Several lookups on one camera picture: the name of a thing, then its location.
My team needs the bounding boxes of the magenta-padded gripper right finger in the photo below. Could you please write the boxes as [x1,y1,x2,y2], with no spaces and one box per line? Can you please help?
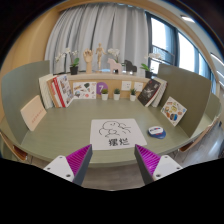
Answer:
[134,143,184,185]

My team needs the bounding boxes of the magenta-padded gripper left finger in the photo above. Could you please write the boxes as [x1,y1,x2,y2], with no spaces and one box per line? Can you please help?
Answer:
[43,143,94,187]

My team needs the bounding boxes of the blue and white computer mouse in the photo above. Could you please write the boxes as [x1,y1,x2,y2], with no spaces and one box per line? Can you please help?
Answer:
[147,125,167,140]

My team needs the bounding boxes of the white mouse pad with drawing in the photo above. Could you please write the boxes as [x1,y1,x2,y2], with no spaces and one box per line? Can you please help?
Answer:
[89,118,148,151]

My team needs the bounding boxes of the colourful sticker sheet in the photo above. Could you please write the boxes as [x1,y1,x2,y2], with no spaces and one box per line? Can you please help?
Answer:
[160,96,188,127]

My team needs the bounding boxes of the beige card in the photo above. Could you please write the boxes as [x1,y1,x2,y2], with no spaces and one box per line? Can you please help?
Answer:
[20,94,48,132]

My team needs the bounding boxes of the brown book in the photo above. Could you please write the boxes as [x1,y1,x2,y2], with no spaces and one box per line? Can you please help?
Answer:
[46,78,63,108]

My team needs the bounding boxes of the white spiral-bound book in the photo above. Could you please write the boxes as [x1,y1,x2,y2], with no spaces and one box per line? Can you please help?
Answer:
[151,77,168,108]

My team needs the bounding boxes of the black book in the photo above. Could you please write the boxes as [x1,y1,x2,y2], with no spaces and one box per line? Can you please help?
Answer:
[137,78,162,107]

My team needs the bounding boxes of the small plant in white pot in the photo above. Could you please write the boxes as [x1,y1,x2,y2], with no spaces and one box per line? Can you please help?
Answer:
[129,88,138,102]
[113,87,121,101]
[100,88,110,101]

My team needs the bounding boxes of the red and white magazine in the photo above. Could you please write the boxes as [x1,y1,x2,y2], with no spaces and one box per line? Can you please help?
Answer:
[52,73,75,108]

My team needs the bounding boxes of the green desk partition panel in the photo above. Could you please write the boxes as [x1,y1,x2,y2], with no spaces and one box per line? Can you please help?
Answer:
[156,63,213,138]
[0,60,51,144]

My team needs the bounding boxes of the white illustrated card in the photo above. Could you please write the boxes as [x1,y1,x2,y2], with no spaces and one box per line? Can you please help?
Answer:
[72,81,98,100]

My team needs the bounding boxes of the purple round number sign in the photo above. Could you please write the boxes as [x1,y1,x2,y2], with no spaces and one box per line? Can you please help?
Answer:
[96,81,109,96]

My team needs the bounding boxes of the white orchid in black pot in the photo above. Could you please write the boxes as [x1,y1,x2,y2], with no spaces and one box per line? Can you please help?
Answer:
[107,47,122,64]
[54,48,81,76]
[139,52,164,80]

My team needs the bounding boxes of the black wooden horse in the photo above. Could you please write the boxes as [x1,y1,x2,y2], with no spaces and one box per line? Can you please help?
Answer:
[123,59,138,75]

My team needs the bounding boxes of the wooden hand model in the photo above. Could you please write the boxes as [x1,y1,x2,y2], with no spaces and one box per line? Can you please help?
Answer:
[82,48,94,74]

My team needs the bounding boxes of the pink wooden horse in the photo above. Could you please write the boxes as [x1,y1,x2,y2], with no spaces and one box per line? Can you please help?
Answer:
[106,58,124,75]

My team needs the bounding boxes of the dark-framed window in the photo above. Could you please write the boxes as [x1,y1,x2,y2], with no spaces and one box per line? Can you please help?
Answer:
[145,11,224,98]

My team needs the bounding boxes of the wooden artist mannequin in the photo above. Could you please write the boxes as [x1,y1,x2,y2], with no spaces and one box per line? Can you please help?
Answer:
[94,42,108,73]

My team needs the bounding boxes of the grey curtain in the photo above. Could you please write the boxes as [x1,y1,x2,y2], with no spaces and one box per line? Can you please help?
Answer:
[44,3,150,75]

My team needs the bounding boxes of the ceiling light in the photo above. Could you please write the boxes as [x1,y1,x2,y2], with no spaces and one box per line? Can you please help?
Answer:
[179,13,196,24]

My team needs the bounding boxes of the white wall socket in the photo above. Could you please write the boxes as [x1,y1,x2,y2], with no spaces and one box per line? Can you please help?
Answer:
[133,81,144,93]
[121,80,132,91]

